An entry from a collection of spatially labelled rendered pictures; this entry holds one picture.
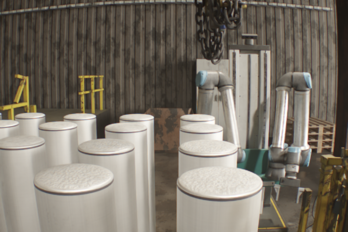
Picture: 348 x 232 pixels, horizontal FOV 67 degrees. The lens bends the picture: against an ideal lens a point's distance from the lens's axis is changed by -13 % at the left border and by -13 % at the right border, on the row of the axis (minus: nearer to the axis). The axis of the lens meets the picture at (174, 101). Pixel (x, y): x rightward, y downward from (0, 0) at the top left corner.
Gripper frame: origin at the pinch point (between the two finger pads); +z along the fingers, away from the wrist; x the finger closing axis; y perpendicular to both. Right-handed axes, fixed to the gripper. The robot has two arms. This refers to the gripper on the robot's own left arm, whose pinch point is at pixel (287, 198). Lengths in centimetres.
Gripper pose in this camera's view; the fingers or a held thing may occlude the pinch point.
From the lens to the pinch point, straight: 195.3
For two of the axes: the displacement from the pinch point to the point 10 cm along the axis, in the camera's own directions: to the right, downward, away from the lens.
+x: 9.6, 1.4, -2.5
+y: -2.0, -3.2, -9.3
